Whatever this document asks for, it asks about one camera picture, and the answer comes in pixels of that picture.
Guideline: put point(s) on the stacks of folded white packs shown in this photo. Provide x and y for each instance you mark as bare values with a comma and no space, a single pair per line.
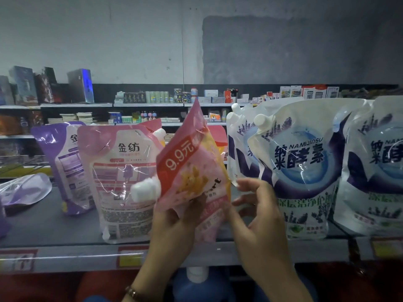
75,116

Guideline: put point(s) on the dark background shelf unit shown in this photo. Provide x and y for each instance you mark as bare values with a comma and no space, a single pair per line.
107,92

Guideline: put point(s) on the row of small toiletry boxes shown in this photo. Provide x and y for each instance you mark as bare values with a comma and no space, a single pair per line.
189,96

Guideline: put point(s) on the person's right hand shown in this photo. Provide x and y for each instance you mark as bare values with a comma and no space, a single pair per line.
264,236

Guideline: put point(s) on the red-framed price tag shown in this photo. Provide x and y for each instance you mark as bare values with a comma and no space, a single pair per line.
16,261
387,248
132,257

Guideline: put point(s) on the large red detergent bottle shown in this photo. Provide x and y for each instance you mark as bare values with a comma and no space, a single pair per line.
44,288

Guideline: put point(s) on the grey metal shelf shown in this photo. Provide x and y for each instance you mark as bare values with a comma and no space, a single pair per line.
50,229

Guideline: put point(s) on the row of boxed goods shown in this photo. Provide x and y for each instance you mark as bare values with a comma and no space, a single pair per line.
44,85

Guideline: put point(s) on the row of small bottles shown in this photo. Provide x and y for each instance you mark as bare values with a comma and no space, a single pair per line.
148,115

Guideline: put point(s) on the blue detergent bottle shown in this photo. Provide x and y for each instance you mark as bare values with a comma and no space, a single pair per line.
201,287

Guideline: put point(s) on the row of colourful boxes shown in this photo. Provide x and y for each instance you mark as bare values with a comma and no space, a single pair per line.
16,122

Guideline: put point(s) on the row of red detergent bottles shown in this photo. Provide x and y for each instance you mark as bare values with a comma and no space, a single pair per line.
359,285

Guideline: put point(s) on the person's left hand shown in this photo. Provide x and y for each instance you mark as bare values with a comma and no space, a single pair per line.
167,248

